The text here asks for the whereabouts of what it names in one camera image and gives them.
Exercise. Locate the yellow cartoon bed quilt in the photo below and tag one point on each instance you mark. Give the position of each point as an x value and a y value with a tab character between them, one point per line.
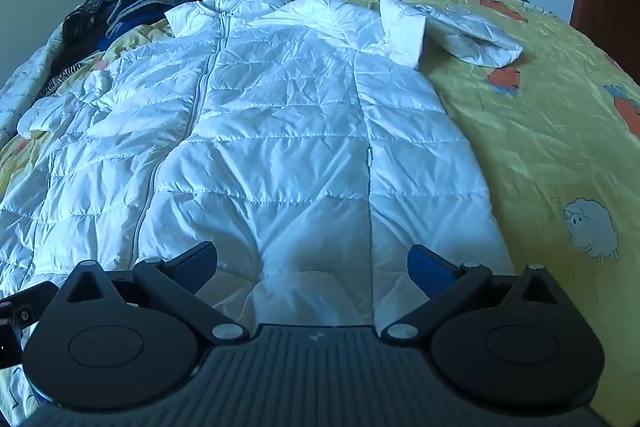
556	134

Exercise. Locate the white patterned blanket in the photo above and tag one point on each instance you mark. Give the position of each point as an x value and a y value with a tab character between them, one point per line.
20	90

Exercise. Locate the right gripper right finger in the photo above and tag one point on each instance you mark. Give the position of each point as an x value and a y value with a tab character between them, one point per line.
448	289

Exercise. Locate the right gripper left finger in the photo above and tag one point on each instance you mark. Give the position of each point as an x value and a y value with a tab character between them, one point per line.
172	286

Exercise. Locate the dark clothes pile on bed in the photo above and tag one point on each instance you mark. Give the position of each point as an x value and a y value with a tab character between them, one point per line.
95	20

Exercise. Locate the white puffer jacket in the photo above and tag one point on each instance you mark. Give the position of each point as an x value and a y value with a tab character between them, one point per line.
297	136

